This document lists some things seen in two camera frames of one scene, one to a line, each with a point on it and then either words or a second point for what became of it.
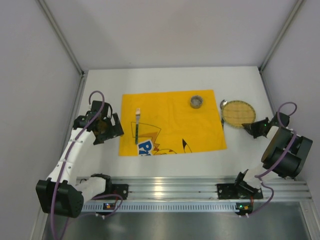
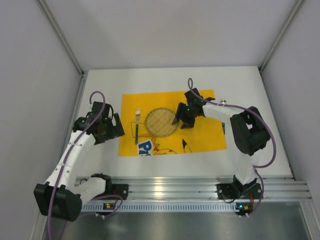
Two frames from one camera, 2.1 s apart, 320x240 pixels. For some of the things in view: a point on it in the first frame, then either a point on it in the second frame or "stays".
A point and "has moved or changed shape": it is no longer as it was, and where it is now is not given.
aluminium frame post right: (299, 4) stays
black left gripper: (116, 126) stays
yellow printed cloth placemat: (167, 124) stays
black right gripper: (258, 128) -> (185, 116)
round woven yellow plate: (235, 113) has moved or changed shape
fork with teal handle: (137, 114) stays
